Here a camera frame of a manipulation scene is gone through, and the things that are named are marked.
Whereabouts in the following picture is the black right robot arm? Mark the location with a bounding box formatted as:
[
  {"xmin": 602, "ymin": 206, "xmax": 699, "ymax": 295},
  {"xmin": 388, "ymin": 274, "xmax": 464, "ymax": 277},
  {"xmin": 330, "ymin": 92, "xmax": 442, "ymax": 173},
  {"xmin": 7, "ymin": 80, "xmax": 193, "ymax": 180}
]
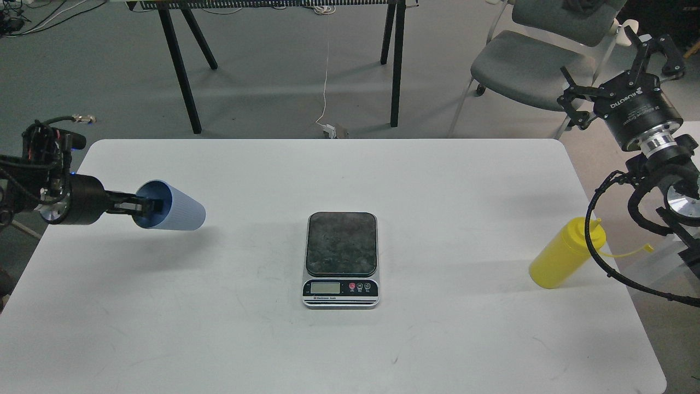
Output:
[{"xmin": 557, "ymin": 25, "xmax": 699, "ymax": 276}]

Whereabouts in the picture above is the white hanging cable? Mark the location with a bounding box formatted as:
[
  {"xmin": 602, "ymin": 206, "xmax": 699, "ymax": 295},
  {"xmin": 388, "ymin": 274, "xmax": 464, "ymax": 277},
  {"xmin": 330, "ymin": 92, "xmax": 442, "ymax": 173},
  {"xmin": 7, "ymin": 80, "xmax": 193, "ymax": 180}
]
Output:
[{"xmin": 315, "ymin": 11, "xmax": 336, "ymax": 137}]

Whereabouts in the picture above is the floor cables bundle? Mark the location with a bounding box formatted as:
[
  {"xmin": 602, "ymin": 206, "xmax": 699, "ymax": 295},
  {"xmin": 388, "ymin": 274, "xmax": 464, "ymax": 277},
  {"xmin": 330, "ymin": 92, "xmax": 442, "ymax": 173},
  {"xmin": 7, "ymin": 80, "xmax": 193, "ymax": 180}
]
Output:
[{"xmin": 0, "ymin": 0, "xmax": 104, "ymax": 39}]

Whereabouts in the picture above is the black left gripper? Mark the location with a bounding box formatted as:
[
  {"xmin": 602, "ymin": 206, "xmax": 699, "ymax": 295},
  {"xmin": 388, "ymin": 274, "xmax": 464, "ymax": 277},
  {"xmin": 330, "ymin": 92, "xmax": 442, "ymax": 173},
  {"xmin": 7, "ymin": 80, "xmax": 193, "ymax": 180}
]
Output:
[{"xmin": 65, "ymin": 174, "xmax": 164, "ymax": 225}]

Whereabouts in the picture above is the grey office chair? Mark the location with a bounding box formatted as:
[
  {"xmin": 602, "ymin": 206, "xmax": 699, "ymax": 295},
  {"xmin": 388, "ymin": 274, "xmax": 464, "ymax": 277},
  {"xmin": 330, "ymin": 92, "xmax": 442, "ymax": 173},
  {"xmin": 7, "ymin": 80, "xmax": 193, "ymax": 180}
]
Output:
[{"xmin": 448, "ymin": 1, "xmax": 639, "ymax": 136}]

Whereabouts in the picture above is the black trestle table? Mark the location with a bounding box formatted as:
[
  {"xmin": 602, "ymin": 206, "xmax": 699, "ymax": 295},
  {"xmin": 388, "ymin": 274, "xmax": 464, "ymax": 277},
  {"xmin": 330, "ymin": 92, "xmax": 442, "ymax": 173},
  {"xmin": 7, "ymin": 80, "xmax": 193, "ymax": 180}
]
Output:
[{"xmin": 125, "ymin": 1, "xmax": 410, "ymax": 135}]

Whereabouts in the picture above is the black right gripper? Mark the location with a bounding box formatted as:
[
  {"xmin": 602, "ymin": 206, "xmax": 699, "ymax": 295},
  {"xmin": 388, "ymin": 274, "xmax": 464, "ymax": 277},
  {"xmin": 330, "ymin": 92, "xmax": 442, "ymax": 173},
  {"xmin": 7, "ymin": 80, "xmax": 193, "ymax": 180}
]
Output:
[{"xmin": 557, "ymin": 26, "xmax": 686, "ymax": 153}]

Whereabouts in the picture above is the blue ribbed plastic cup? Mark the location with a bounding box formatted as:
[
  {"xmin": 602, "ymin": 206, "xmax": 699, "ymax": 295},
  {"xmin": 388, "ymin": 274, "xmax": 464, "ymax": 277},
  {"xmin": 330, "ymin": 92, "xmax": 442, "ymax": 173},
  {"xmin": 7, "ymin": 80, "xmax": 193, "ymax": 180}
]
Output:
[{"xmin": 133, "ymin": 179, "xmax": 207, "ymax": 230}]

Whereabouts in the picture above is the yellow squeeze bottle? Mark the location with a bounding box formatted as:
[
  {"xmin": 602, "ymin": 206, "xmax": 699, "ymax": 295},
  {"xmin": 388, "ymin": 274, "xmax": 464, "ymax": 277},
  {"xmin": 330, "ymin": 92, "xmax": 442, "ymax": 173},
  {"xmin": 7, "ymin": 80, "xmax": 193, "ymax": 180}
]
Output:
[{"xmin": 528, "ymin": 217, "xmax": 654, "ymax": 289}]

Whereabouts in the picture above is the digital kitchen scale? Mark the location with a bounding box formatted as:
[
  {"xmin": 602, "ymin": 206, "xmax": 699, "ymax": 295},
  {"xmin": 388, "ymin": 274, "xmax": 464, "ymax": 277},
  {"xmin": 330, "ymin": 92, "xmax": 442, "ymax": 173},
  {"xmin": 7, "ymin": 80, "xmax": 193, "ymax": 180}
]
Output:
[{"xmin": 301, "ymin": 212, "xmax": 380, "ymax": 310}]

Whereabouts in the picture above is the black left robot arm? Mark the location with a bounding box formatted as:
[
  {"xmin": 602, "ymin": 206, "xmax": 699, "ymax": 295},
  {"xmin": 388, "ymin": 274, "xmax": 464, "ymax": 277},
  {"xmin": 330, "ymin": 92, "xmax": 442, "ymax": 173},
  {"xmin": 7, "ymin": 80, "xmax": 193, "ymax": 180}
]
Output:
[{"xmin": 1, "ymin": 114, "xmax": 167, "ymax": 229}]

